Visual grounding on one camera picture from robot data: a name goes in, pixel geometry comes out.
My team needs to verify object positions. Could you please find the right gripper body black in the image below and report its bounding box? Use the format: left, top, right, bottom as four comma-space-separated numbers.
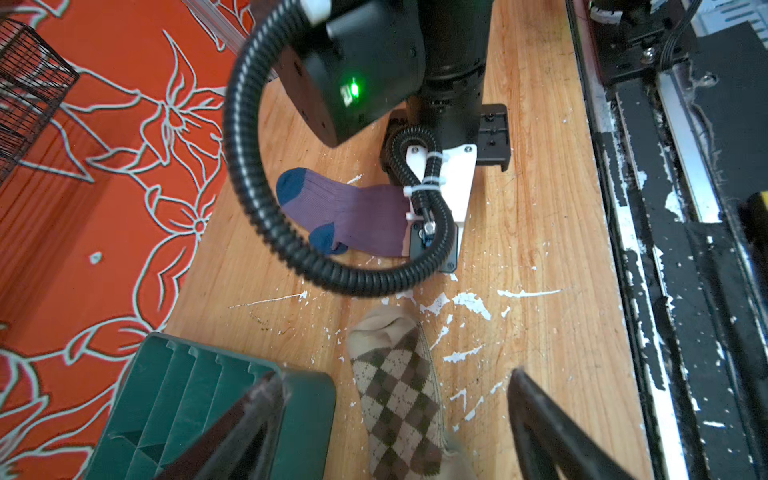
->
379, 104, 512, 185

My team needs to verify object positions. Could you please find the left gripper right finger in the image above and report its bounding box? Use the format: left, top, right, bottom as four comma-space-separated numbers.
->
507, 368, 631, 479

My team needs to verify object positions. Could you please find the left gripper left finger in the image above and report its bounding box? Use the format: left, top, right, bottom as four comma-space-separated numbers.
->
157, 373, 286, 479

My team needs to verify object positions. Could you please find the green plastic divided tray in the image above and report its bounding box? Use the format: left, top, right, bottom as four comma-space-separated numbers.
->
86, 333, 336, 479

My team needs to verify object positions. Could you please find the purple sock yellow cuff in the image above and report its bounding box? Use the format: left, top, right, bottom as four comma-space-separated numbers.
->
276, 168, 411, 257

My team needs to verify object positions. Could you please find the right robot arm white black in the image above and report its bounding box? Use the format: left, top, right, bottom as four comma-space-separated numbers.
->
223, 1, 511, 297

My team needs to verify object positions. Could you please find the beige argyle sock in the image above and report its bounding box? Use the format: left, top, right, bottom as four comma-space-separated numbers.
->
347, 305, 477, 479

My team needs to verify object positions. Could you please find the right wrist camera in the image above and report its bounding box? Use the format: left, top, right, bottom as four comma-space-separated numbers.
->
403, 142, 479, 274

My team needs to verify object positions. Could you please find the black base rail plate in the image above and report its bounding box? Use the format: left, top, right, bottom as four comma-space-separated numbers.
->
566, 1, 767, 479

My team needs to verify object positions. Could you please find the black wire wall basket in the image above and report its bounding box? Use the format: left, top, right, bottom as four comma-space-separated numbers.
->
1, 17, 79, 180

